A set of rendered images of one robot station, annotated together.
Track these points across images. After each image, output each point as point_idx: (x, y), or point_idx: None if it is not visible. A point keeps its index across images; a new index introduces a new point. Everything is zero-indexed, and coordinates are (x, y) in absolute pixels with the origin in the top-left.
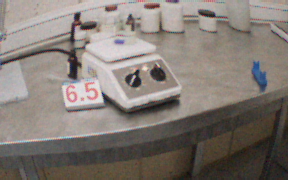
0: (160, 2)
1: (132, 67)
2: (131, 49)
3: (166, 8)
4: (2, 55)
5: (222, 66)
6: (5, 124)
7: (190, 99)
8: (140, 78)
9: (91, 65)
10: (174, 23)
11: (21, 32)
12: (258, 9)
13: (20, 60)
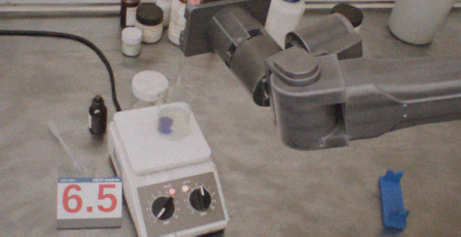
0: None
1: (168, 184)
2: (174, 153)
3: (275, 11)
4: None
5: (320, 157)
6: None
7: (238, 236)
8: (174, 204)
9: (117, 154)
10: (280, 38)
11: None
12: None
13: (2, 42)
